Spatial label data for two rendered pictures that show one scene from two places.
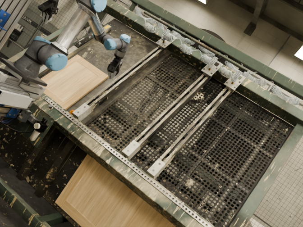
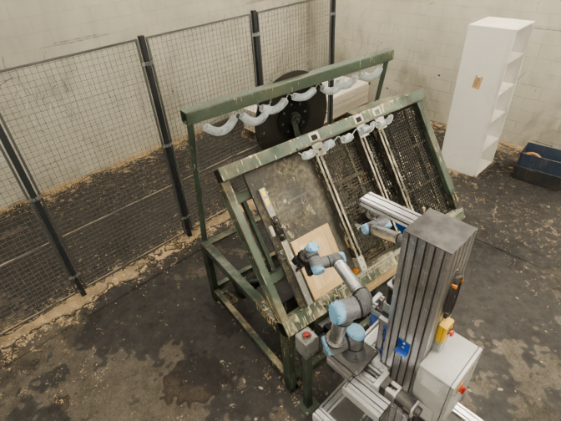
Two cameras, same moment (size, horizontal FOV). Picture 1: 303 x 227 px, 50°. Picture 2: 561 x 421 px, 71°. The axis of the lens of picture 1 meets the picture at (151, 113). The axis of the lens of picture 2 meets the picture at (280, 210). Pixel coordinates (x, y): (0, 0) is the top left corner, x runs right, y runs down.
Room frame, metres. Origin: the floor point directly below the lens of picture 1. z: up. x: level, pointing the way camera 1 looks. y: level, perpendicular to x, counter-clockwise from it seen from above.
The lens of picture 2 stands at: (1.52, 2.67, 3.25)
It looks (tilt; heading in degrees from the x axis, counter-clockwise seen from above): 36 degrees down; 306
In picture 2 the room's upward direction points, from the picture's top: 4 degrees counter-clockwise
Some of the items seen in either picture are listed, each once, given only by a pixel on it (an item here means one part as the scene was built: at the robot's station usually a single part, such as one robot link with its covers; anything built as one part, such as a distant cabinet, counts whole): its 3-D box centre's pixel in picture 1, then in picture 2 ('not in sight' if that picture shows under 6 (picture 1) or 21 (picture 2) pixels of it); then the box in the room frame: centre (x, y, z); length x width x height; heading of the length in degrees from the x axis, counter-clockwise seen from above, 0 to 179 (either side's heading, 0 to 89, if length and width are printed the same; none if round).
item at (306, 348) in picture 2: not in sight; (306, 343); (2.41, 1.24, 0.84); 0.12 x 0.12 x 0.18; 71
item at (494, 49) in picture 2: not in sight; (481, 100); (2.26, -3.39, 1.03); 0.61 x 0.58 x 2.05; 78
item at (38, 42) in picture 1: (40, 48); not in sight; (1.94, 0.77, 1.20); 0.13 x 0.12 x 0.14; 62
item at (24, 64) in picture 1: (29, 64); not in sight; (1.95, 0.78, 1.09); 0.15 x 0.15 x 0.10
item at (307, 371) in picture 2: not in sight; (307, 379); (2.41, 1.24, 0.37); 0.06 x 0.06 x 0.75; 71
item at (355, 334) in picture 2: not in sight; (354, 336); (2.06, 1.27, 1.20); 0.13 x 0.12 x 0.14; 52
